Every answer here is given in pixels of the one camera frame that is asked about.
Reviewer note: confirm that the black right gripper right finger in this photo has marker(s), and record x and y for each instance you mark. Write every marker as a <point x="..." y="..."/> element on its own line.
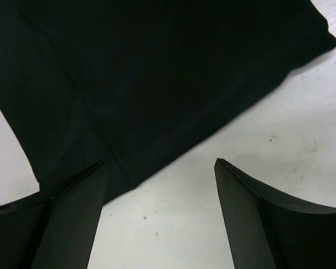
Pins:
<point x="267" y="228"/>

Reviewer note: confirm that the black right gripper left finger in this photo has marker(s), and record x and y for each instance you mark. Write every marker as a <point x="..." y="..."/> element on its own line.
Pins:
<point x="55" y="227"/>

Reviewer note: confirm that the black cloth placemat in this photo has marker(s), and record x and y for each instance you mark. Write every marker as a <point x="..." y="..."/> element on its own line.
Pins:
<point x="139" y="83"/>

